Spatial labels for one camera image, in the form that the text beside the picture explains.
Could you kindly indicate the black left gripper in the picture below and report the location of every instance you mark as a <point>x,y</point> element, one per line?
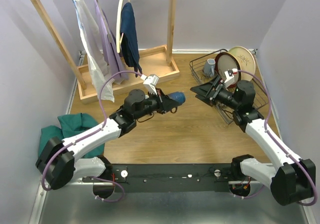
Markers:
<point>161,102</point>

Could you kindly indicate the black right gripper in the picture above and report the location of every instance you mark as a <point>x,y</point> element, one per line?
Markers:
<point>205,89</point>

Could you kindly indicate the dark blue mug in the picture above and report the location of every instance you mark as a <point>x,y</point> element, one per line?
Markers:
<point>181,98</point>

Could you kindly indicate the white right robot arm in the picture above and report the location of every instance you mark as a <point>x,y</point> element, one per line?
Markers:
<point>290,178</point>

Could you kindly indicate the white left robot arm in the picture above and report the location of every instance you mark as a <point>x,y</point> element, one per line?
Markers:
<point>57,161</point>

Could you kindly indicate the wooden clothes rack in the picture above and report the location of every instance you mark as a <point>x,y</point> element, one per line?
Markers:
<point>157,60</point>

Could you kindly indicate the grey blue mug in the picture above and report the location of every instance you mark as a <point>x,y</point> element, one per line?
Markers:
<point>209,67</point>

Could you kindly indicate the red rimmed plate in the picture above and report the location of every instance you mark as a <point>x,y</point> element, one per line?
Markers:
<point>225,61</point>

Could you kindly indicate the cream plate with branch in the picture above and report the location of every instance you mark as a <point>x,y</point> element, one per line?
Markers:
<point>246,62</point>

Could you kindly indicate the navy hanging garment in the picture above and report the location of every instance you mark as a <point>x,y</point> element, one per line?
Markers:
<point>129,42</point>

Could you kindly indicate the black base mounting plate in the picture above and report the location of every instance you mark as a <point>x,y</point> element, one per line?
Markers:
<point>164,178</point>

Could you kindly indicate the cream round hanger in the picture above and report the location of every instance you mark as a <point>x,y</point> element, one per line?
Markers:
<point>119,35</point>

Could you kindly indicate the lavender hanging garment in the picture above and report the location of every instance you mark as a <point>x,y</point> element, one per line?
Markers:
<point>111,56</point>

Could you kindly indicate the green cloth pile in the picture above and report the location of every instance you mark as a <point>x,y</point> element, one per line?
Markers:
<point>70,125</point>

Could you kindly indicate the white hanging garment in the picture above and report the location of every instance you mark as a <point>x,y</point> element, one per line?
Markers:
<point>91,39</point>

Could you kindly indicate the black wire dish rack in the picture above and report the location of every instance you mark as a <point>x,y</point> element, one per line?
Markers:
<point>197,71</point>

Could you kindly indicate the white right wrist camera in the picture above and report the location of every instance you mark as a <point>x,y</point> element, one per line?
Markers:
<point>230,78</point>

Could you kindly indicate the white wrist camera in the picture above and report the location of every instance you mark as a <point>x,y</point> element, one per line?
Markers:
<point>230,78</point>
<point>150,83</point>

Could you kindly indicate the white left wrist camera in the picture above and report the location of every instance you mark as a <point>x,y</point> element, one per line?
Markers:
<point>150,83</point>

